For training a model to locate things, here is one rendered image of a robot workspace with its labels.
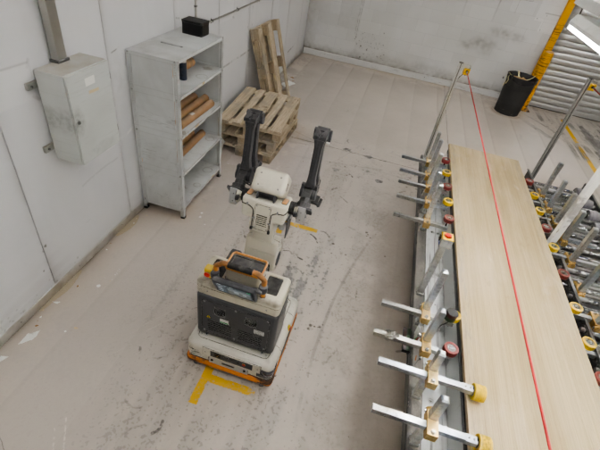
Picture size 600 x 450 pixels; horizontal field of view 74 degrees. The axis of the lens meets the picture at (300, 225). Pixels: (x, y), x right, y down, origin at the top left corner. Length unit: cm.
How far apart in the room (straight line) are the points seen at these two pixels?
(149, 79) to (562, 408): 348
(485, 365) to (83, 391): 245
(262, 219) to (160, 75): 163
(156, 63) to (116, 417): 253
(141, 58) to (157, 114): 45
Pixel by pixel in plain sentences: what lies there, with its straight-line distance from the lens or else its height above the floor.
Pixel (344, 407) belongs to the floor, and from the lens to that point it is 305.
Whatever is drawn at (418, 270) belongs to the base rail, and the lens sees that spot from 305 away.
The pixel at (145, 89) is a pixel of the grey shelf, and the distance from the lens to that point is 369.
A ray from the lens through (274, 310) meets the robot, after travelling 242.
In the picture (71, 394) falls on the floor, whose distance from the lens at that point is 315.
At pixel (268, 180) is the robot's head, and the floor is 134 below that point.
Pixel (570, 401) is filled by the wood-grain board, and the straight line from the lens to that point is 259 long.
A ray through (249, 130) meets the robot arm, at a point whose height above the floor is 153.
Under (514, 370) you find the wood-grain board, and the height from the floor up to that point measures 90.
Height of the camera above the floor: 265
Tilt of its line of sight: 39 degrees down
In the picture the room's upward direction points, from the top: 11 degrees clockwise
